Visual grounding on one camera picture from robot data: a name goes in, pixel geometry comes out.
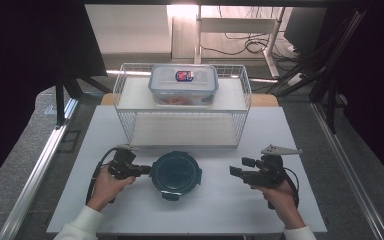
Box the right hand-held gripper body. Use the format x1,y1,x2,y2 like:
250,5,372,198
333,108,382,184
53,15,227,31
242,143,304,190

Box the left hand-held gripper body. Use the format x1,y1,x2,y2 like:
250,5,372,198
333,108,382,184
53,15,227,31
107,143,144,181

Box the round dark teal food container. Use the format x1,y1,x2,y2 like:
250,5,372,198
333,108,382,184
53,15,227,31
149,150,204,202

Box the white wire shelf rack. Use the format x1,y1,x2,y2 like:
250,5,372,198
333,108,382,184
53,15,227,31
112,63,253,148

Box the clear rectangular food container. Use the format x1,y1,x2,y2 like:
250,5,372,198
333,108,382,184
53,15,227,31
147,63,220,107

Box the person's left hand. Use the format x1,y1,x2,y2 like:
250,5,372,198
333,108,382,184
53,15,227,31
86,165,137,213

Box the person's right hand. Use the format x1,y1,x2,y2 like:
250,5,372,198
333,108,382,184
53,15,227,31
251,181,306,231

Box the black tripod stand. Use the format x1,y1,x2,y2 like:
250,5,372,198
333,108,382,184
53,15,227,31
54,73,113,130

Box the black metal stand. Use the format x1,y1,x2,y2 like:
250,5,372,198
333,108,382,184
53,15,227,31
267,8,370,135

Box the white cabinet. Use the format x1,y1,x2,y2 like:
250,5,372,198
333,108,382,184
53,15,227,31
83,4,174,55

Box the dark curtain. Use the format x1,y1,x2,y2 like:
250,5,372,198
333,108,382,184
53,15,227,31
333,0,384,192
0,0,108,195

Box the black monitor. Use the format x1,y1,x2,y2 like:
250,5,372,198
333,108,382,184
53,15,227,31
283,7,328,56

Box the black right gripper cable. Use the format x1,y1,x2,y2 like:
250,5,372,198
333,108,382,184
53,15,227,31
268,165,301,211

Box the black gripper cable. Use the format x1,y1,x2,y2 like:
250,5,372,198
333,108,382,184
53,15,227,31
268,165,301,211
85,147,118,206

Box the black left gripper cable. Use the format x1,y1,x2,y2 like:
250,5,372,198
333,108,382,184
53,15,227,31
85,147,118,206

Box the aluminium rail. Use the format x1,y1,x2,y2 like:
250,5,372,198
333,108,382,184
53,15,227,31
310,101,384,240
0,97,80,240

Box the black floor cables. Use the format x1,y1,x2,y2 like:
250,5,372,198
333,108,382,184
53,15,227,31
200,5,298,64

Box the white desk frame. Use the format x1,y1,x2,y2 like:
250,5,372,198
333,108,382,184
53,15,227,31
194,4,286,80

